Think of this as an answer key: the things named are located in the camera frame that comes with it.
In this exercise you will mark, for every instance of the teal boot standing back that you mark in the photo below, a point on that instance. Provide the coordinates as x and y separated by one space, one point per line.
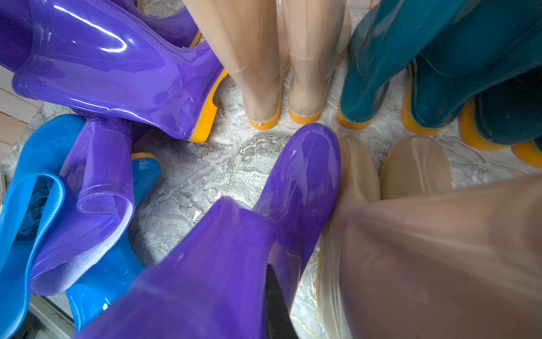
529 152

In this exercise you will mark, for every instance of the blue boot underneath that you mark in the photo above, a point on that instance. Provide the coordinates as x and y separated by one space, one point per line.
113 274

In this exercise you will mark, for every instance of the large teal boot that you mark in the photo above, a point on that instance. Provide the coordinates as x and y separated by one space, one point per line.
387 38

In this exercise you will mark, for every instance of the blue boot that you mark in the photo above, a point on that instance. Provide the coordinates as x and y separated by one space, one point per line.
35 196

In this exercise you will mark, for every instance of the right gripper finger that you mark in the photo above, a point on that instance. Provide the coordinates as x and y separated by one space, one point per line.
277 319

